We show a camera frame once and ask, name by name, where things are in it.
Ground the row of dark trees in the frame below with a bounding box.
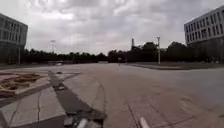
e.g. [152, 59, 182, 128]
[0, 40, 224, 65]

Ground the distant tower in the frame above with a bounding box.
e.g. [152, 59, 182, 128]
[130, 37, 136, 51]

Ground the grey paved plaza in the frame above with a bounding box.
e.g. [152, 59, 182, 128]
[0, 62, 224, 128]

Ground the pale lamp pole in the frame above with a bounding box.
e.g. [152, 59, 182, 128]
[155, 36, 162, 66]

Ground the thin lamp pole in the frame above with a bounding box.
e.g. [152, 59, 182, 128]
[49, 39, 57, 62]

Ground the robot's own part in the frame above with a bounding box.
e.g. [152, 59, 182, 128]
[139, 116, 151, 128]
[76, 118, 88, 128]

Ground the dark grass verge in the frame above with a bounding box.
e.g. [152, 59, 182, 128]
[127, 61, 224, 71]

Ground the stony planting bed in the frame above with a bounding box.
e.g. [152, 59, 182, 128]
[0, 73, 45, 98]

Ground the white multi-storey building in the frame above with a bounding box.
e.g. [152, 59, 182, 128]
[183, 5, 224, 46]

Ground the grey building with dark windows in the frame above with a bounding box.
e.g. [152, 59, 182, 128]
[0, 13, 29, 51]

